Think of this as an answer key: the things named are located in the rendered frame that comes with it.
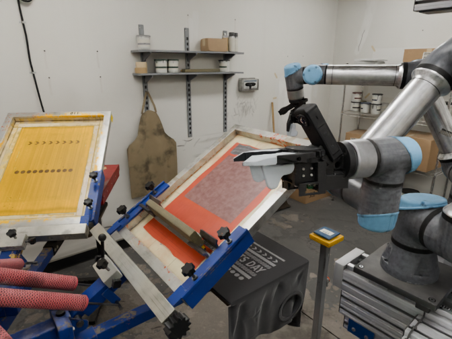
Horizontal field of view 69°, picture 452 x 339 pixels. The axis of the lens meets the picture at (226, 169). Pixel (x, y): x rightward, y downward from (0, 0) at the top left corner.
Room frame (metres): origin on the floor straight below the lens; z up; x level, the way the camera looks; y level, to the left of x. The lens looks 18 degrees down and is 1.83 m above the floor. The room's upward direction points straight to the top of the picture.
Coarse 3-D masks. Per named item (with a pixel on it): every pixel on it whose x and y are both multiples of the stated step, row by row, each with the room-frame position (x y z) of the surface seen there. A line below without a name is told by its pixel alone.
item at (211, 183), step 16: (240, 144) 1.59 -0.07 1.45; (224, 160) 1.52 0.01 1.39; (208, 176) 1.45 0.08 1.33; (224, 176) 1.40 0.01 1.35; (192, 192) 1.38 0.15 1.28; (208, 192) 1.34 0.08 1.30; (176, 208) 1.33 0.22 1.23; (192, 208) 1.29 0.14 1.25; (160, 224) 1.27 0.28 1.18; (160, 240) 1.18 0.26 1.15
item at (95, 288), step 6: (114, 264) 1.04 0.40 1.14; (96, 282) 0.99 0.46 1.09; (102, 282) 0.98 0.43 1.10; (90, 288) 0.97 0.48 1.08; (96, 288) 0.96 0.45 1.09; (102, 288) 0.96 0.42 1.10; (84, 294) 0.96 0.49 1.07; (90, 294) 0.95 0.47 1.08; (96, 294) 0.94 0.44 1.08; (90, 300) 0.93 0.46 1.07; (96, 300) 0.94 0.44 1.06; (102, 300) 0.95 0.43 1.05; (90, 306) 0.93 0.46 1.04; (96, 306) 0.94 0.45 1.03; (84, 312) 0.91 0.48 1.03; (90, 312) 0.93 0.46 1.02
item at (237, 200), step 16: (240, 176) 1.35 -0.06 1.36; (224, 192) 1.30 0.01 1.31; (240, 192) 1.26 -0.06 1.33; (256, 192) 1.22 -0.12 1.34; (208, 208) 1.25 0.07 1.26; (224, 208) 1.21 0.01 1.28; (240, 208) 1.17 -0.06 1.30; (192, 224) 1.19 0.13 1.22; (208, 224) 1.16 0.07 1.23; (224, 224) 1.13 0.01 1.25; (176, 240) 1.15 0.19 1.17; (176, 256) 1.07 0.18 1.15; (192, 256) 1.04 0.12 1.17
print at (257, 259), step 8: (248, 248) 1.45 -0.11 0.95; (256, 248) 1.45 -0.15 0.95; (264, 248) 1.45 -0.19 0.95; (248, 256) 1.38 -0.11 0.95; (256, 256) 1.38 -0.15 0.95; (264, 256) 1.38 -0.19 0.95; (272, 256) 1.38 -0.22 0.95; (240, 264) 1.31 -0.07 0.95; (248, 264) 1.31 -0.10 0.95; (256, 264) 1.31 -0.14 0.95; (264, 264) 1.31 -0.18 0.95; (272, 264) 1.31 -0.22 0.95; (232, 272) 1.25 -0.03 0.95; (240, 272) 1.25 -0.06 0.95; (248, 272) 1.25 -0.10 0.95; (256, 272) 1.25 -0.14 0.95; (240, 280) 1.19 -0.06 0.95
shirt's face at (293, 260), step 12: (264, 240) 1.53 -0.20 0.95; (276, 252) 1.42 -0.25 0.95; (288, 252) 1.42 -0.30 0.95; (288, 264) 1.31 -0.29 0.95; (300, 264) 1.31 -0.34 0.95; (228, 276) 1.22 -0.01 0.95; (264, 276) 1.22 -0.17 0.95; (276, 276) 1.22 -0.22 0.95; (216, 288) 1.15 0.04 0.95; (228, 288) 1.15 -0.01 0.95; (240, 288) 1.15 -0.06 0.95; (252, 288) 1.15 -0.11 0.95; (228, 300) 1.07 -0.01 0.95
